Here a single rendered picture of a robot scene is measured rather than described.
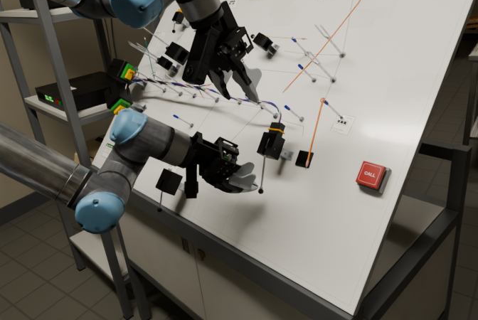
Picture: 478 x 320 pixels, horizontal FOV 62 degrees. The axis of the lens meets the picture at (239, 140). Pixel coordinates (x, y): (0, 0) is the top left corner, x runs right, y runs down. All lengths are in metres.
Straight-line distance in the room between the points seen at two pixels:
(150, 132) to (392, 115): 0.53
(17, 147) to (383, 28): 0.85
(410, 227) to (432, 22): 0.57
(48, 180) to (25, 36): 2.61
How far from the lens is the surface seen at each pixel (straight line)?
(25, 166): 0.75
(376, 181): 0.89
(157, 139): 0.82
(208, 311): 1.49
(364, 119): 0.99
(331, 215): 0.95
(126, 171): 0.83
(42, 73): 3.37
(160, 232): 1.49
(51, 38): 1.64
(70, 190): 0.75
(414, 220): 1.31
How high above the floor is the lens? 1.53
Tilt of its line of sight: 23 degrees down
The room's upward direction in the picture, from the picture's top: 6 degrees counter-clockwise
